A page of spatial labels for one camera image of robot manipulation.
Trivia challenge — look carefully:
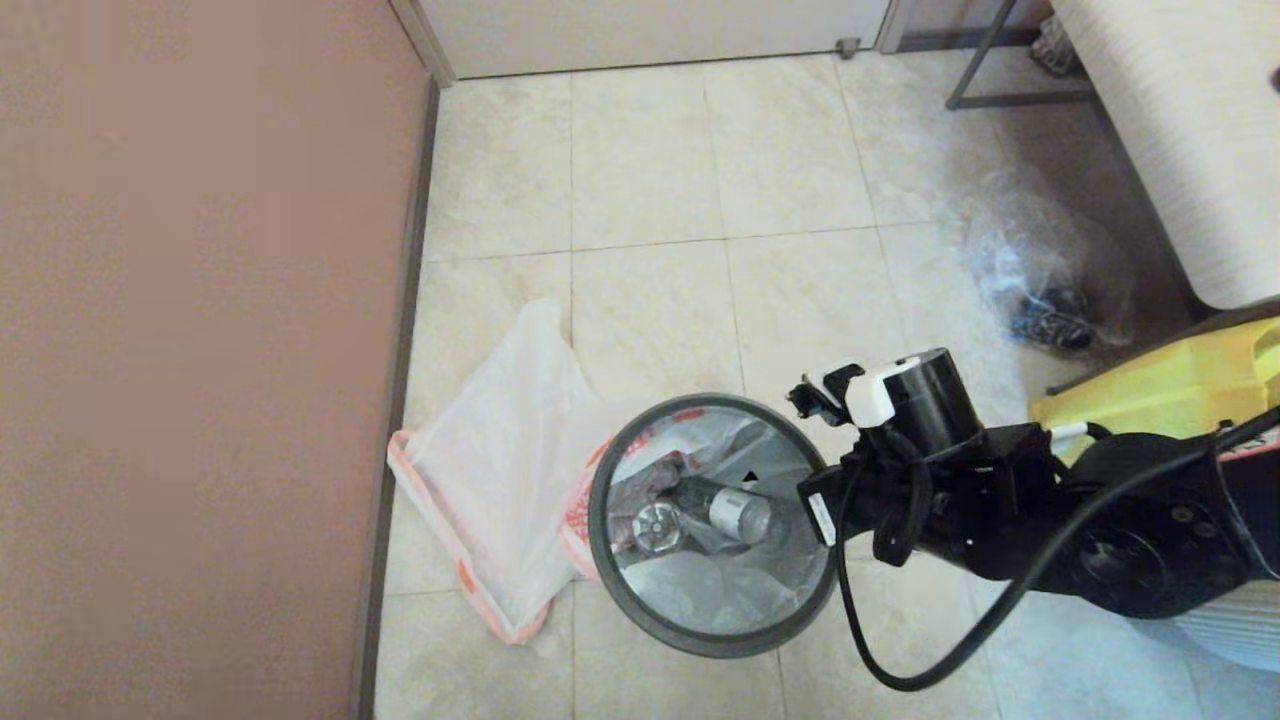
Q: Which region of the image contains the grey bin rim ring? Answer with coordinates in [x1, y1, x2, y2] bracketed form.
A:
[587, 393, 841, 659]

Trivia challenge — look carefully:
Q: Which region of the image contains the white red plastic bag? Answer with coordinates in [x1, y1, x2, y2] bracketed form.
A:
[560, 405, 826, 636]

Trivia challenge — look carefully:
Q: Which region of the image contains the black cable bundle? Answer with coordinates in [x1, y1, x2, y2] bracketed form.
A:
[1008, 288, 1094, 351]

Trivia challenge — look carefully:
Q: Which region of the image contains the clear crumpled plastic bag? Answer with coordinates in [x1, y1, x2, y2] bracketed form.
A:
[950, 170, 1136, 353]

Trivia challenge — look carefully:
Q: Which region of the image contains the yellow fabric bag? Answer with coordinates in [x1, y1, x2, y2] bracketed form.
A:
[1030, 318, 1280, 471]

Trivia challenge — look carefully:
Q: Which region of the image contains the glass bottle white label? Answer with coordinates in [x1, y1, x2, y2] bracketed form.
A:
[675, 475, 776, 546]

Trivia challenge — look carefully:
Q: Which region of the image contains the white ribbed round appliance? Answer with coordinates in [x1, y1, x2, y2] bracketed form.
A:
[1170, 575, 1280, 673]

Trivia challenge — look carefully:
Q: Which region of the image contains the grey patterned shoe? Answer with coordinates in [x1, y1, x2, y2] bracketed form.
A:
[1028, 14, 1083, 81]

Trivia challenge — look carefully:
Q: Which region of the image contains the white wood-grain table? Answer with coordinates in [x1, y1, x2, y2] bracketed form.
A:
[1045, 0, 1280, 311]

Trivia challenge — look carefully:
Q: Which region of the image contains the white door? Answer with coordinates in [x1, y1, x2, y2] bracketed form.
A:
[418, 0, 891, 83]

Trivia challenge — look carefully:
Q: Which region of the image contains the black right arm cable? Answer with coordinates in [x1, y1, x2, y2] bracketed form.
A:
[833, 405, 1280, 693]

